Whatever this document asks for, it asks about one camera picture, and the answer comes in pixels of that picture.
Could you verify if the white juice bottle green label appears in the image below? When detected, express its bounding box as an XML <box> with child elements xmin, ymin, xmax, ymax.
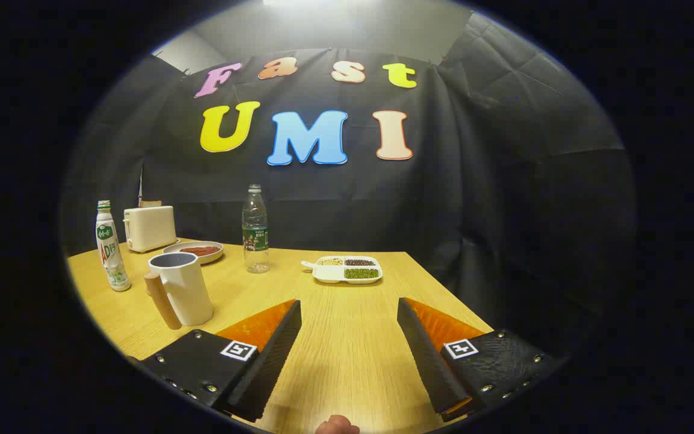
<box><xmin>95</xmin><ymin>200</ymin><xmax>132</xmax><ymax>292</ymax></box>

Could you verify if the cream toaster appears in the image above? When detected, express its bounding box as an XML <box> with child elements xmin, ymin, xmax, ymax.
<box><xmin>123</xmin><ymin>205</ymin><xmax>178</xmax><ymax>253</ymax></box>

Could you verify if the ceiling light panel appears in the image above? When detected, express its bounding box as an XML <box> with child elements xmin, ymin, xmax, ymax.
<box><xmin>263</xmin><ymin>0</ymin><xmax>354</xmax><ymax>8</ymax></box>

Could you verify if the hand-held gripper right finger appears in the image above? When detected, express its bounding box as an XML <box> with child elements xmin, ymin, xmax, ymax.
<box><xmin>397</xmin><ymin>297</ymin><xmax>567</xmax><ymax>423</ymax></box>

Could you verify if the clear plastic water bottle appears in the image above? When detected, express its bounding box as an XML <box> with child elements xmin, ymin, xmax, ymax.
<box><xmin>242</xmin><ymin>184</ymin><xmax>270</xmax><ymax>274</ymax></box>

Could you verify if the white divided dish of beans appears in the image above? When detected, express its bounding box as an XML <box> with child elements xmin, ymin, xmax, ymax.
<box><xmin>301</xmin><ymin>256</ymin><xmax>383</xmax><ymax>285</ymax></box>

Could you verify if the round beige plate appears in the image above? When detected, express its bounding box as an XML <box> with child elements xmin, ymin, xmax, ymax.
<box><xmin>163</xmin><ymin>241</ymin><xmax>225</xmax><ymax>265</ymax></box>

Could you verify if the white cup with wooden handle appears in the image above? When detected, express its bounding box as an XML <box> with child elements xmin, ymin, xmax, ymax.
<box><xmin>144</xmin><ymin>251</ymin><xmax>214</xmax><ymax>330</ymax></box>

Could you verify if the black backdrop cloth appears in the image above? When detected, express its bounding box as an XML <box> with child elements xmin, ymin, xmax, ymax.
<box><xmin>61</xmin><ymin>12</ymin><xmax>637</xmax><ymax>362</ymax></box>

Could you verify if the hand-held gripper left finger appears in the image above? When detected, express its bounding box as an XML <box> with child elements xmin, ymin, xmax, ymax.
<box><xmin>127</xmin><ymin>300</ymin><xmax>302</xmax><ymax>423</ymax></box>

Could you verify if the wooden table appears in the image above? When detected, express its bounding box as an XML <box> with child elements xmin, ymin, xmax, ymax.
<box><xmin>67</xmin><ymin>241</ymin><xmax>495</xmax><ymax>434</ymax></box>

